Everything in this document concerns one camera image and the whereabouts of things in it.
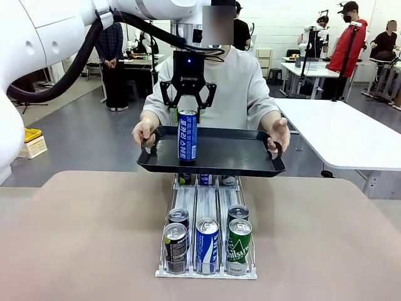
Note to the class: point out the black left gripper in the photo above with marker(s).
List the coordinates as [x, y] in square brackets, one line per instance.
[188, 72]

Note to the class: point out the black serving tray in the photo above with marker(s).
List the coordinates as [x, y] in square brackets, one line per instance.
[225, 153]

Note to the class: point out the green Chilsung cider can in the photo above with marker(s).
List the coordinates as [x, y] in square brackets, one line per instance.
[238, 251]
[228, 180]
[238, 211]

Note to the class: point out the person's right forearm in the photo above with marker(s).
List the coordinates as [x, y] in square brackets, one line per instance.
[147, 117]

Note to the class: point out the person's left forearm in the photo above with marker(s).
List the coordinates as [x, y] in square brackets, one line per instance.
[269, 117]

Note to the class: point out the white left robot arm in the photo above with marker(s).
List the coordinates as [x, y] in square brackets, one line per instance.
[47, 37]

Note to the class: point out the person in white sweatshirt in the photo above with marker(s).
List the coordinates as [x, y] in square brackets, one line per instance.
[232, 78]

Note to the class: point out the person in black shirt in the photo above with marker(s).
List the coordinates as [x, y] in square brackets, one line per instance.
[383, 40]
[241, 31]

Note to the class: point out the person in red jacket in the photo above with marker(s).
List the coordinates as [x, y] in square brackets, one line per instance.
[344, 50]

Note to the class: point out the person's right hand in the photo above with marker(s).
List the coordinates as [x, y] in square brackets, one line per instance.
[144, 130]

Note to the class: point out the person's left hand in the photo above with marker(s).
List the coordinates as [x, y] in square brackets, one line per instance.
[280, 133]

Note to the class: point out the black tripod stand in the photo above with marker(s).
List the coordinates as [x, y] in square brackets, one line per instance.
[153, 66]

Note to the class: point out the grey background desk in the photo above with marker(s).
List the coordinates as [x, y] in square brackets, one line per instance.
[138, 61]

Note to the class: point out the white and black robot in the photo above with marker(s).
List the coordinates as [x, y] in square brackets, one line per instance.
[145, 42]

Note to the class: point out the white drawer cabinet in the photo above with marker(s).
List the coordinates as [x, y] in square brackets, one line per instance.
[264, 62]

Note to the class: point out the black Pepsi can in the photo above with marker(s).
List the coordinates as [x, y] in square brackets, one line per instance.
[175, 251]
[185, 178]
[178, 214]

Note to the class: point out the black stool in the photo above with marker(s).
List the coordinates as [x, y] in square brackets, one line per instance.
[275, 75]

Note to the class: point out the man in plaid shirt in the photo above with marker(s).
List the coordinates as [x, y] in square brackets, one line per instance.
[109, 47]

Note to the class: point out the white can dispenser rack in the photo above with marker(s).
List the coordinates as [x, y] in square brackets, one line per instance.
[206, 200]

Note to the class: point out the white desk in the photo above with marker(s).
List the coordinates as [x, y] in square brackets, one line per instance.
[310, 70]

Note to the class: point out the white humanoid robot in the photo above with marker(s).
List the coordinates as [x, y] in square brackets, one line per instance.
[321, 33]

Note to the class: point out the black floor tripod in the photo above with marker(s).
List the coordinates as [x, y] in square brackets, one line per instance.
[29, 105]

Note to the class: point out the yellow plastic crate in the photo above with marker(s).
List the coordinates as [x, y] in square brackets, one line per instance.
[33, 135]

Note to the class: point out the large white table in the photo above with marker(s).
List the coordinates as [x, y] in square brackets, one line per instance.
[344, 131]

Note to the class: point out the white plastic crate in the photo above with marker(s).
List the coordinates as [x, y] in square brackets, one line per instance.
[36, 149]

